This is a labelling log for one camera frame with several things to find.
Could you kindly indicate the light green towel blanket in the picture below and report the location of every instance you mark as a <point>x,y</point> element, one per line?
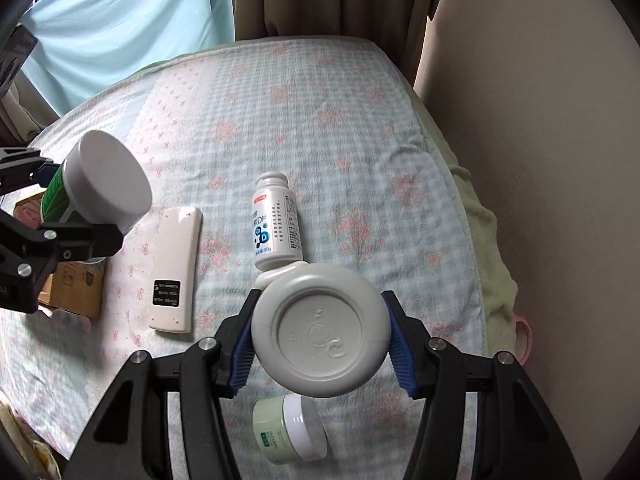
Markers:
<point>492,280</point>

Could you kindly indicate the white round plastic jar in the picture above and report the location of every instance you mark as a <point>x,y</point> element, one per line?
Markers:
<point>320,327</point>

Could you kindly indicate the light blue curtain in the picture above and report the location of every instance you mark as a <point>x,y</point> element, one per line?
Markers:
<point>130,20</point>

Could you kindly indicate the green cream jar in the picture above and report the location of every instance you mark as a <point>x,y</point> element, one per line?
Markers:
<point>287,430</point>

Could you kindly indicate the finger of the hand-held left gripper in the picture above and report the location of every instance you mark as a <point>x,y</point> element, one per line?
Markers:
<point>82,242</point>
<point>30,162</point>

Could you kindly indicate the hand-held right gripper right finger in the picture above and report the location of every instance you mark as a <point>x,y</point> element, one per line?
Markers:
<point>401,355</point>

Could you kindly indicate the small pink box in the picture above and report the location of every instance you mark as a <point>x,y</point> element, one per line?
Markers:
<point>27,210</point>

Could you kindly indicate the pink plastic object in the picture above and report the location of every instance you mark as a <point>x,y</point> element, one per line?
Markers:
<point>523,337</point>

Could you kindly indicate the brown cardboard box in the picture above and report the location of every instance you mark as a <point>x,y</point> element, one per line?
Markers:
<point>75,285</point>

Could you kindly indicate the white remote control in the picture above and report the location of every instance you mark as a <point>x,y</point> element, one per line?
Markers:
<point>175,270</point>

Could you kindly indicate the green bottle with white cap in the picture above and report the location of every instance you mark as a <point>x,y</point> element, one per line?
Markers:
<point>107,180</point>

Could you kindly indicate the floral checked bed blanket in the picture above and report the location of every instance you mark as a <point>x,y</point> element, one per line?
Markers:
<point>325,125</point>

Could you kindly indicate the white pill bottle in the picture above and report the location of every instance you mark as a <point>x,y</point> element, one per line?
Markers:
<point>275,225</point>

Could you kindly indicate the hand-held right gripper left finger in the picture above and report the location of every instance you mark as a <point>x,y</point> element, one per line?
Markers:
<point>239,357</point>

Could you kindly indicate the dark box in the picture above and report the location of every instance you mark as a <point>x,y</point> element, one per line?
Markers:
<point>14,57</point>

